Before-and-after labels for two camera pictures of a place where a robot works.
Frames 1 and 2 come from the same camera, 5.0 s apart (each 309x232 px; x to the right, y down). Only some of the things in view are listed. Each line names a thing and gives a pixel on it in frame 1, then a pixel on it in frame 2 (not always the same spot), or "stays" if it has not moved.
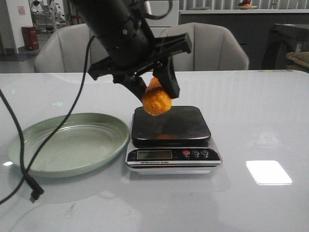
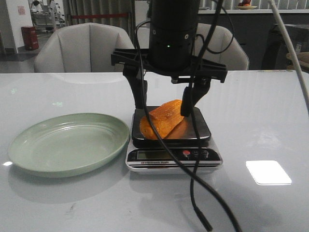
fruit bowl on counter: [245, 5] stays
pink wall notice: [21, 10] stays
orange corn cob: [155, 99] → [167, 120]
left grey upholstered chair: [66, 50] stays
